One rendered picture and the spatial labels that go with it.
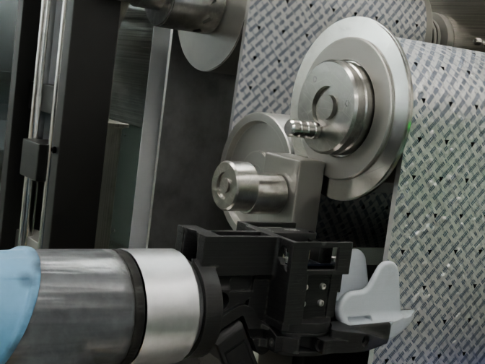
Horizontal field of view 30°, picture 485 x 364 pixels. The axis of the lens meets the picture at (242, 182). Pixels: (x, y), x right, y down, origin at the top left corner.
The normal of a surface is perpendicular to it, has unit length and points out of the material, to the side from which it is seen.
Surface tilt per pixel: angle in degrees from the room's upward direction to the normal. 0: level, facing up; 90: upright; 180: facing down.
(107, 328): 91
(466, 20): 90
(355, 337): 90
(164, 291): 61
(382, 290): 90
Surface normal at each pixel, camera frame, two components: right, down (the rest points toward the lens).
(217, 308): 0.56, -0.04
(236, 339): 0.54, 0.22
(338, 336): -0.07, 0.11
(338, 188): -0.83, -0.04
